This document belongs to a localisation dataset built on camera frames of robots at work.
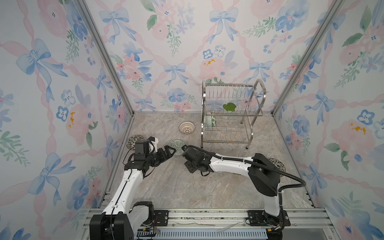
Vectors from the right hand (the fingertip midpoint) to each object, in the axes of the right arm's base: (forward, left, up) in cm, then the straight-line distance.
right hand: (190, 161), depth 90 cm
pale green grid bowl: (+25, -12, +8) cm, 29 cm away
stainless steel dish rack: (+20, -22, +22) cm, 37 cm away
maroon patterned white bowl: (+28, +3, -3) cm, 29 cm away
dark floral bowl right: (-1, -52, 0) cm, 52 cm away
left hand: (0, +10, +11) cm, 15 cm away
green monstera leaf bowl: (+25, -15, +8) cm, 30 cm away
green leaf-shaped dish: (+23, -23, +23) cm, 40 cm away
